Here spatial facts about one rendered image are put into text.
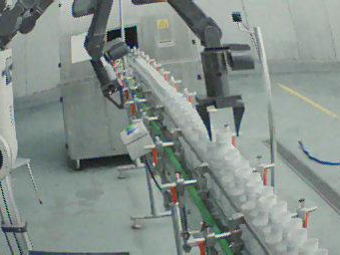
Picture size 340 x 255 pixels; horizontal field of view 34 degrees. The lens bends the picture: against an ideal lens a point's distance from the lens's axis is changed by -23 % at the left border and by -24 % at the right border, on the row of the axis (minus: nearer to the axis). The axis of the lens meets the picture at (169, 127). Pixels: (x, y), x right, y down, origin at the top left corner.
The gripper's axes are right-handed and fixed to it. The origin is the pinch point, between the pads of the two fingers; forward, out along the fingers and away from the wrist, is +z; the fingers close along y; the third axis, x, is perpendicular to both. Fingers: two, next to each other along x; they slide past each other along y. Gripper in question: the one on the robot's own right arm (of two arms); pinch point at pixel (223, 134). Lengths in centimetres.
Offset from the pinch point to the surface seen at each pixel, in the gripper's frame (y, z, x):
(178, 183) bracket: -10.9, 10.7, 4.3
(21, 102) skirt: -195, 102, 1023
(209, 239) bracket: -10.9, 11.0, -40.7
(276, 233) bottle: -2, 6, -61
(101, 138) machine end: -29, 90, 475
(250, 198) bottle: -1.9, 5.1, -37.0
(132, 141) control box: -18, 10, 56
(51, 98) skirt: -122, 109, 1023
